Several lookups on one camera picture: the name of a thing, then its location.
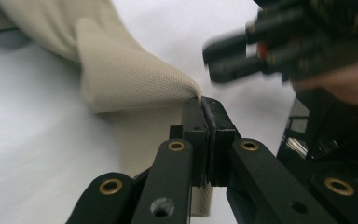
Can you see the beige pants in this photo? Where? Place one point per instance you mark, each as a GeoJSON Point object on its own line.
{"type": "Point", "coordinates": [121, 77]}

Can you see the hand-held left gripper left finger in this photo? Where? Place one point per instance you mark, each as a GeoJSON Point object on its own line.
{"type": "Point", "coordinates": [195, 130]}

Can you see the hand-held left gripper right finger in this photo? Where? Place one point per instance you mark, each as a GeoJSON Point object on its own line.
{"type": "Point", "coordinates": [220, 133]}

